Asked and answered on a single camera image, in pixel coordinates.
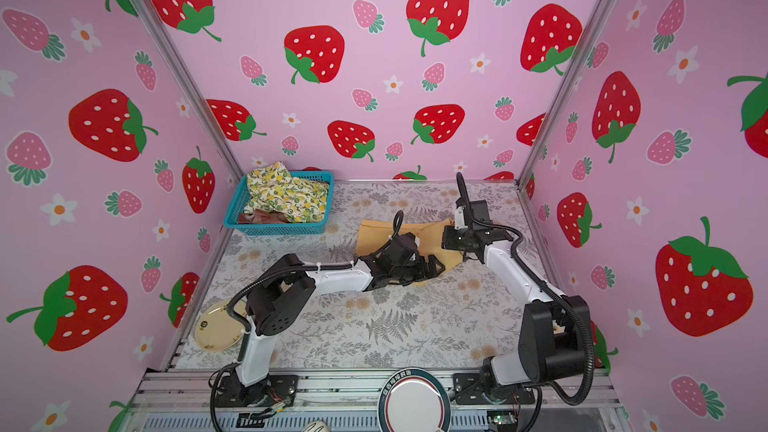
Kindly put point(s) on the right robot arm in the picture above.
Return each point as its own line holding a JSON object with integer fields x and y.
{"x": 555, "y": 347}

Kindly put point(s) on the yellow skirt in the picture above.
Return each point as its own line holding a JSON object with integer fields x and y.
{"x": 373, "y": 234}

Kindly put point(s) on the aluminium frame post left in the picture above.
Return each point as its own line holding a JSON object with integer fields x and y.
{"x": 185, "y": 80}

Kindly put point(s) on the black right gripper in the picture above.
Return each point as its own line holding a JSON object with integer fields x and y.
{"x": 448, "y": 239}

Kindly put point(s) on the teal plastic basket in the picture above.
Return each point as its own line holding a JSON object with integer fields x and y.
{"x": 242, "y": 196}

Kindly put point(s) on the aluminium frame post right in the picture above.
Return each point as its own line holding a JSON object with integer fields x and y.
{"x": 576, "y": 65}

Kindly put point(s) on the lemon print skirt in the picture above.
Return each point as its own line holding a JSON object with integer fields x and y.
{"x": 274, "y": 189}

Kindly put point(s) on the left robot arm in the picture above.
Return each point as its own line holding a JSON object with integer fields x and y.
{"x": 271, "y": 304}

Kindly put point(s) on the red plaid skirt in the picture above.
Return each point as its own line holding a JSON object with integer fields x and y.
{"x": 261, "y": 217}

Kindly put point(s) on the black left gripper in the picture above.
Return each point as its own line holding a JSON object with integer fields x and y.
{"x": 422, "y": 271}

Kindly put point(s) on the aluminium frame post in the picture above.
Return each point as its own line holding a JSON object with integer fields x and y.
{"x": 185, "y": 80}
{"x": 576, "y": 65}

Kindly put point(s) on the white plate green rim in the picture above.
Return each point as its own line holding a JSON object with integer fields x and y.
{"x": 413, "y": 400}

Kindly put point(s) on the white chocolate drizzled donut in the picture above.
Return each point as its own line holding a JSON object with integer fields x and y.
{"x": 316, "y": 426}

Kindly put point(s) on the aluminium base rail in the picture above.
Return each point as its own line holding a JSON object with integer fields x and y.
{"x": 346, "y": 400}

